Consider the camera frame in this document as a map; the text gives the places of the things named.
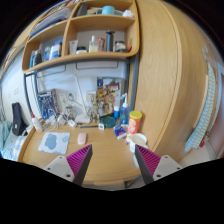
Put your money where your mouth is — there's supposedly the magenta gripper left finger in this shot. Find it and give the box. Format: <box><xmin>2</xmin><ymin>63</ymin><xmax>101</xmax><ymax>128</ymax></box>
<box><xmin>44</xmin><ymin>145</ymin><xmax>93</xmax><ymax>186</ymax></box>

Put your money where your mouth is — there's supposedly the yellow orange chips can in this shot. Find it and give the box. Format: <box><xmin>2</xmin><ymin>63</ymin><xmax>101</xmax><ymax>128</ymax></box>
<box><xmin>128</xmin><ymin>111</ymin><xmax>142</xmax><ymax>134</ymax></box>

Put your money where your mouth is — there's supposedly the white ceramic mug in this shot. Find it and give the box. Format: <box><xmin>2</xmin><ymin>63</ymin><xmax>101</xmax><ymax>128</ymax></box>
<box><xmin>129</xmin><ymin>133</ymin><xmax>147</xmax><ymax>153</ymax></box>

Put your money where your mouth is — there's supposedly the blue snack packet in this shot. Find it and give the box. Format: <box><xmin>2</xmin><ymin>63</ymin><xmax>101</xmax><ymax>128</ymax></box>
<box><xmin>113</xmin><ymin>124</ymin><xmax>127</xmax><ymax>139</ymax></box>

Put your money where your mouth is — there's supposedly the dark green round container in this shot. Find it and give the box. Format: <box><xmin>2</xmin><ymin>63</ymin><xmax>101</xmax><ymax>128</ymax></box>
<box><xmin>101</xmin><ymin>116</ymin><xmax>116</xmax><ymax>128</ymax></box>

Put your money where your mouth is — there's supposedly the black pen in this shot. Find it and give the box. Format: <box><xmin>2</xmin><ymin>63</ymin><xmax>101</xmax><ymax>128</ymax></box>
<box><xmin>80</xmin><ymin>125</ymin><xmax>98</xmax><ymax>128</ymax></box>

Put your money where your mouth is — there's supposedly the wooden wall shelf unit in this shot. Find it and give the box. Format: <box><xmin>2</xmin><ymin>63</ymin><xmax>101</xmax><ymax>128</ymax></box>
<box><xmin>22</xmin><ymin>0</ymin><xmax>140</xmax><ymax>73</ymax></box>

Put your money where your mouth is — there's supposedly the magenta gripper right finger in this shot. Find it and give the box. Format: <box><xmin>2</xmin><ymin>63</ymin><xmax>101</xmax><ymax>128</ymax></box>
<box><xmin>135</xmin><ymin>145</ymin><xmax>182</xmax><ymax>184</ymax></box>

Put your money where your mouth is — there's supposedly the striped towel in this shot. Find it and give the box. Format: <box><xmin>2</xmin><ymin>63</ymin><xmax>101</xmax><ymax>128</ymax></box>
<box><xmin>184</xmin><ymin>64</ymin><xmax>216</xmax><ymax>152</ymax></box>

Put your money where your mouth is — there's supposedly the black bag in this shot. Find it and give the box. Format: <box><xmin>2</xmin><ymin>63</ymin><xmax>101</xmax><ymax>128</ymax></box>
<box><xmin>12</xmin><ymin>102</ymin><xmax>27</xmax><ymax>136</ymax></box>

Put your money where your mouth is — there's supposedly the white desk lamp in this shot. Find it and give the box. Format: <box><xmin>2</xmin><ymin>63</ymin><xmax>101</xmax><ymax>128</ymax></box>
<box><xmin>74</xmin><ymin>75</ymin><xmax>90</xmax><ymax>123</ymax></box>

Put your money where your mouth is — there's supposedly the white power adapter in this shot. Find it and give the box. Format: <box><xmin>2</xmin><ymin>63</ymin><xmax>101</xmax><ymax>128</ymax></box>
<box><xmin>68</xmin><ymin>120</ymin><xmax>77</xmax><ymax>127</ymax></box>

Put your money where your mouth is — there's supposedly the pink computer mouse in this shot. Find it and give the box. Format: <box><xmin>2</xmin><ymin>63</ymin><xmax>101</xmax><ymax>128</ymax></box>
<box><xmin>77</xmin><ymin>133</ymin><xmax>87</xmax><ymax>145</ymax></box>

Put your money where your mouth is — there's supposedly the white tube on shelf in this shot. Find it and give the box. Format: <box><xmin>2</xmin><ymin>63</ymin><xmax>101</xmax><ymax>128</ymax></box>
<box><xmin>69</xmin><ymin>40</ymin><xmax>78</xmax><ymax>54</ymax></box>

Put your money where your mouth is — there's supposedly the clear yellowish bottle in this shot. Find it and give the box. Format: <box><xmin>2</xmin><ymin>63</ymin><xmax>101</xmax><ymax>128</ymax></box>
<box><xmin>89</xmin><ymin>36</ymin><xmax>98</xmax><ymax>53</ymax></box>

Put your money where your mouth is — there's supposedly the blue poster card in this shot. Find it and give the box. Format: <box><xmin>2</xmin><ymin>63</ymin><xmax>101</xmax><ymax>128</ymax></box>
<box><xmin>38</xmin><ymin>89</ymin><xmax>60</xmax><ymax>120</ymax></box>

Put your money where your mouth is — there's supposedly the black tall bottle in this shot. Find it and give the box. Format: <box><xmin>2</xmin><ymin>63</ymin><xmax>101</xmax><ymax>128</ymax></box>
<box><xmin>106</xmin><ymin>31</ymin><xmax>115</xmax><ymax>52</ymax></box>

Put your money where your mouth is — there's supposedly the small white digital clock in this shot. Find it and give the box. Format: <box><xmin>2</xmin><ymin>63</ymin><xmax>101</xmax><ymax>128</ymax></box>
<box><xmin>98</xmin><ymin>123</ymin><xmax>104</xmax><ymax>130</ymax></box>

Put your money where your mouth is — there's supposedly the blue spray bottle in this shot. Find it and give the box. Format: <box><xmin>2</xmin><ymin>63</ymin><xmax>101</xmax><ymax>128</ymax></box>
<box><xmin>120</xmin><ymin>93</ymin><xmax>130</xmax><ymax>124</ymax></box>

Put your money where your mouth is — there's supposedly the photo collage board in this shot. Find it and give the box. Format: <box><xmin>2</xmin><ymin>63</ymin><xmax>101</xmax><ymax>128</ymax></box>
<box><xmin>97</xmin><ymin>77</ymin><xmax>124</xmax><ymax>117</ymax></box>

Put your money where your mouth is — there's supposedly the white bottle red cap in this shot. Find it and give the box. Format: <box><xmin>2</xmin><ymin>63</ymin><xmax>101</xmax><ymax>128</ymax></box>
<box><xmin>31</xmin><ymin>111</ymin><xmax>43</xmax><ymax>133</ymax></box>

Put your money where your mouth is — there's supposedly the blue cloud mouse pad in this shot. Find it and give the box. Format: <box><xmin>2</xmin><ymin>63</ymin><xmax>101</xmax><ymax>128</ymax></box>
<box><xmin>38</xmin><ymin>132</ymin><xmax>70</xmax><ymax>155</ymax></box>

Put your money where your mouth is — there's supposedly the teal round box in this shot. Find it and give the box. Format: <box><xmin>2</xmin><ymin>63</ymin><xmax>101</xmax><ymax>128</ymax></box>
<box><xmin>102</xmin><ymin>6</ymin><xmax>115</xmax><ymax>15</ymax></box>

